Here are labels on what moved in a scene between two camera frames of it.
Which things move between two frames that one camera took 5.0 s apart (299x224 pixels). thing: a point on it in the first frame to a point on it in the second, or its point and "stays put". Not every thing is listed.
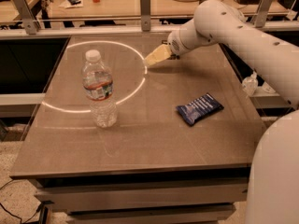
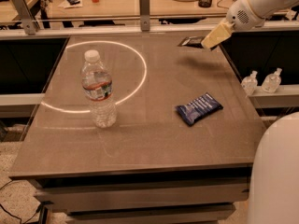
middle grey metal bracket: [145, 10] stays put
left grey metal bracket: [31, 23] stays put
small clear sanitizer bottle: [249, 84] stays put
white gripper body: [175, 45] to [240, 16]
